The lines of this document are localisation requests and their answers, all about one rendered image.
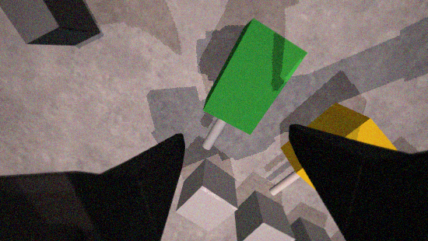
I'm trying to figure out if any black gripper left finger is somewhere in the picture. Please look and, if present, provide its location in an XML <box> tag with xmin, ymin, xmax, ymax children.
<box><xmin>0</xmin><ymin>134</ymin><xmax>185</xmax><ymax>241</ymax></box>

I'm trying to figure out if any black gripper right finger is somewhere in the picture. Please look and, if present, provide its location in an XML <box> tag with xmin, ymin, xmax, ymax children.
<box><xmin>289</xmin><ymin>124</ymin><xmax>428</xmax><ymax>241</ymax></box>

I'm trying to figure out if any yellow block with grey metal pin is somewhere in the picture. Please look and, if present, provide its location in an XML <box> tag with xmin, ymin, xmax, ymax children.
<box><xmin>269</xmin><ymin>103</ymin><xmax>398</xmax><ymax>196</ymax></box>

